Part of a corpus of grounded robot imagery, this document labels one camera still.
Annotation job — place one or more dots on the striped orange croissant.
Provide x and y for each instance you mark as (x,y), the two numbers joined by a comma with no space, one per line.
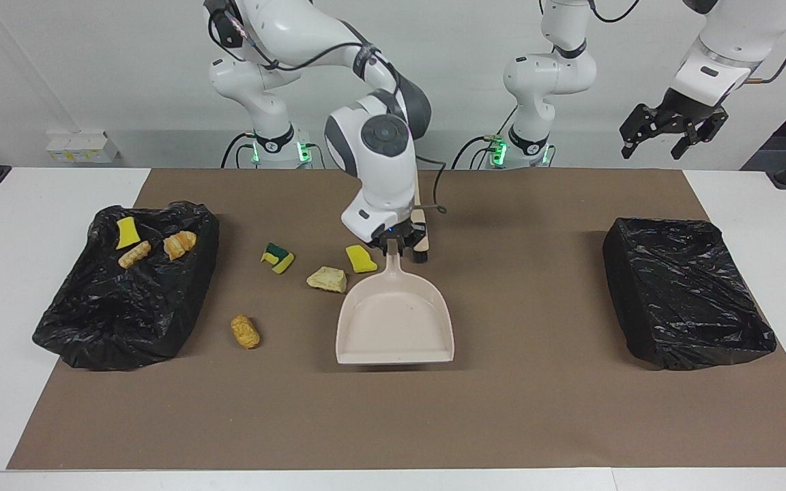
(179,244)

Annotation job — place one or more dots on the yellow sponge wedge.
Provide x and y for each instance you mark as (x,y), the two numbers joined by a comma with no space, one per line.
(127,233)

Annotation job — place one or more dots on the pale rounded bread piece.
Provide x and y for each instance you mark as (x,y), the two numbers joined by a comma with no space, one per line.
(135,254)

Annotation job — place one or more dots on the pale angular bread chunk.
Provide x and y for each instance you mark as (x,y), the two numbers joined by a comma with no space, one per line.
(327,279)

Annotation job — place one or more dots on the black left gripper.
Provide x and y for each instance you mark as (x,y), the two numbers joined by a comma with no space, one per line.
(683,109)

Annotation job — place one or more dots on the bin with taut black bag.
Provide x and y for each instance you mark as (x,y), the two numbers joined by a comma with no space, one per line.
(686,293)

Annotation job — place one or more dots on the green and yellow sponge piece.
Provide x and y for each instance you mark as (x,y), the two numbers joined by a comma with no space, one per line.
(278,258)

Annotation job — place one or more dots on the bin with loose black bag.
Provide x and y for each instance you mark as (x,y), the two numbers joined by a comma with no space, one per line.
(127,307)

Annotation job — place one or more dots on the beige plastic dustpan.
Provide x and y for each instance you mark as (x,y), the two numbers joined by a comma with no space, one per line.
(393,320)

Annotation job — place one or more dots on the golden fried croquette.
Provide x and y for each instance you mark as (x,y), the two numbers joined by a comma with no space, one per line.
(245,331)

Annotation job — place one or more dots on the beige brush with black bristles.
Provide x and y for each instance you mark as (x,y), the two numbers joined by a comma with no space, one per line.
(421,235)

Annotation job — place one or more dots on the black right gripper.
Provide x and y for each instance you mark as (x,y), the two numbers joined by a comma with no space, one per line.
(393,237)

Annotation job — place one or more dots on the brown table mat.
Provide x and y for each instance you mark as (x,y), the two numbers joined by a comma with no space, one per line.
(502,423)

